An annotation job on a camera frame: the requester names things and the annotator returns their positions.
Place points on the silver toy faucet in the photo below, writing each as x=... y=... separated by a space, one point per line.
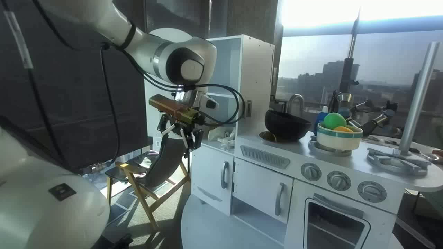
x=295 y=98

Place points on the white oven door with window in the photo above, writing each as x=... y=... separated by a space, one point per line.
x=299 y=215

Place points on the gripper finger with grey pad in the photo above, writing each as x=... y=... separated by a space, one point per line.
x=191 y=139
x=168 y=128

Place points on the wooden folding chair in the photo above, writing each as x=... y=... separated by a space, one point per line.
x=161 y=166

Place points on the silver metal pole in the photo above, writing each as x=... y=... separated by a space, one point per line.
x=417 y=101

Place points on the white green striped bowl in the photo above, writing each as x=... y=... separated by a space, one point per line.
x=339 y=138

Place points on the white sink cupboard door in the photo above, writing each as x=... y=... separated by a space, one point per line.
x=258 y=188

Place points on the white toy kitchen unit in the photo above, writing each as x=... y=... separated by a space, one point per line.
x=258 y=77

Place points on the short white fridge cupboard door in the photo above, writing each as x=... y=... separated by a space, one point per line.
x=209 y=177

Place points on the grey stove knob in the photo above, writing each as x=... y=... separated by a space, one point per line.
x=310 y=171
x=338 y=179
x=371 y=190

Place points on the white crumpled cloth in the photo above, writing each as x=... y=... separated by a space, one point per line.
x=227 y=139

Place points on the blue toy item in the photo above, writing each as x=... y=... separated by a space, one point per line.
x=318 y=121

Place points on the black bowl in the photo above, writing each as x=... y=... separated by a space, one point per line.
x=285 y=124

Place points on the green toy ball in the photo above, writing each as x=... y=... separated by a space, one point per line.
x=334 y=118

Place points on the yellow toy fruit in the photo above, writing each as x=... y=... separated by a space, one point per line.
x=343 y=128

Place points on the yellow wooden block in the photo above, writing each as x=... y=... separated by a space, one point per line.
x=177 y=110

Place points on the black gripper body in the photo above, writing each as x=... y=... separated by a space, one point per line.
x=191 y=123

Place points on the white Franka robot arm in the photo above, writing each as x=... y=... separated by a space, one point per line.
x=152 y=49

